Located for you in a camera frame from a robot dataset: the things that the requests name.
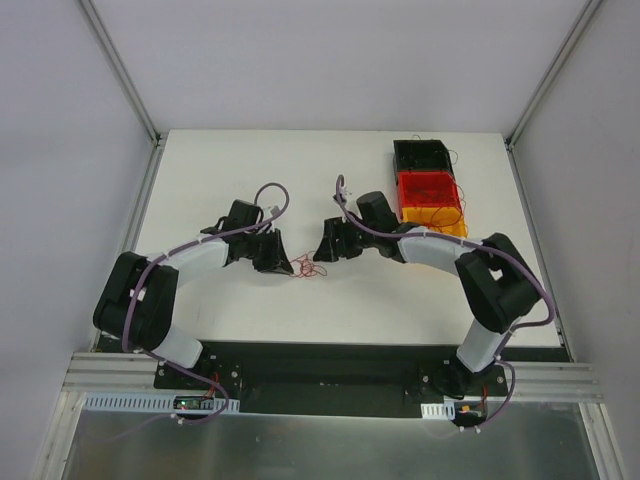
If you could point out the left white cable duct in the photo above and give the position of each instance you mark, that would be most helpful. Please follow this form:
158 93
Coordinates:
159 404

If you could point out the aluminium front rail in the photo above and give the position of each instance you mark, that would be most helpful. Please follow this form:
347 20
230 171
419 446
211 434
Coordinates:
535 381

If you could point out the right white cable duct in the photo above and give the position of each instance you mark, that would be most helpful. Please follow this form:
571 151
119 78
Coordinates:
438 411

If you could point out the black storage bin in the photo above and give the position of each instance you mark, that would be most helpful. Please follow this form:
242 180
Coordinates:
420 156

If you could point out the white cable duct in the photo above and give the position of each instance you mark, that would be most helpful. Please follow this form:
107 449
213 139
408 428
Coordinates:
438 411
159 404

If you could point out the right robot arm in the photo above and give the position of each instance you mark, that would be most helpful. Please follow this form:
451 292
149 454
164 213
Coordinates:
497 283

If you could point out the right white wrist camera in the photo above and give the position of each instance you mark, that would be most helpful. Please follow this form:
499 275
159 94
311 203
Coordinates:
342 195

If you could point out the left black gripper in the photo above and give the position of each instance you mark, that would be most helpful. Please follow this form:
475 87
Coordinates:
265 248

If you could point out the yellow storage bin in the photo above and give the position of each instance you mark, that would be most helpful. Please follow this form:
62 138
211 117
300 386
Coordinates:
446 219

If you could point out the aluminium frame post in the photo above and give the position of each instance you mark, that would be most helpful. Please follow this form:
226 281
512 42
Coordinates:
572 39
106 44

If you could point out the left aluminium frame post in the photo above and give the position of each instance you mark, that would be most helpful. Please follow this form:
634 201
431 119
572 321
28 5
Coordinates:
106 44

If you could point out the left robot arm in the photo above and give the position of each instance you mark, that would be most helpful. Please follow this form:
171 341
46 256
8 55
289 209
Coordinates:
138 300

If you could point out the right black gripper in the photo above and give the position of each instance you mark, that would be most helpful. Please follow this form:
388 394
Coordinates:
341 240

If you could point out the red storage bin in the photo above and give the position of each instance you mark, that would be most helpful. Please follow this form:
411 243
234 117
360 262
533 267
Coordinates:
427 189

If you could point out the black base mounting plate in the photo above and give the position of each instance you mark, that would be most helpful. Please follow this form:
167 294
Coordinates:
333 379

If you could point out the right aluminium frame post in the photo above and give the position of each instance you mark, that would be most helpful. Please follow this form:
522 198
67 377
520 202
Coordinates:
572 39

